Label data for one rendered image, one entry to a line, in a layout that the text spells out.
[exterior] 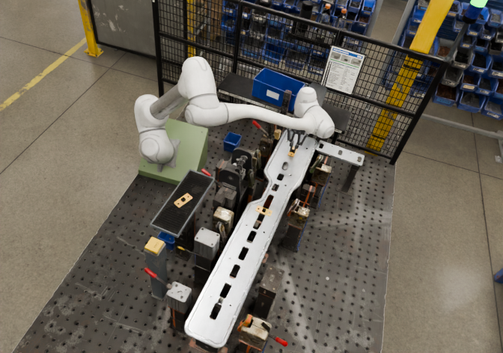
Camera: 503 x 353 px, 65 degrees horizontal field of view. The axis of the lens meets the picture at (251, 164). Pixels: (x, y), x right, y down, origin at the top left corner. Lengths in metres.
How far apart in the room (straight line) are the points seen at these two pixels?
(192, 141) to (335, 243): 1.06
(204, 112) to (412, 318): 2.14
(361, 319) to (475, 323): 1.35
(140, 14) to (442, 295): 3.71
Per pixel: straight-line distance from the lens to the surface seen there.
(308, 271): 2.28
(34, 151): 3.95
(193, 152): 2.49
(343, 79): 2.65
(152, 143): 2.27
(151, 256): 1.78
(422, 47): 2.53
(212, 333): 1.76
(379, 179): 2.86
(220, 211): 1.95
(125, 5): 4.48
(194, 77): 1.83
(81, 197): 3.49
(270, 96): 2.63
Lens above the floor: 2.66
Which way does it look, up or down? 47 degrees down
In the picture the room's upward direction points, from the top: 9 degrees clockwise
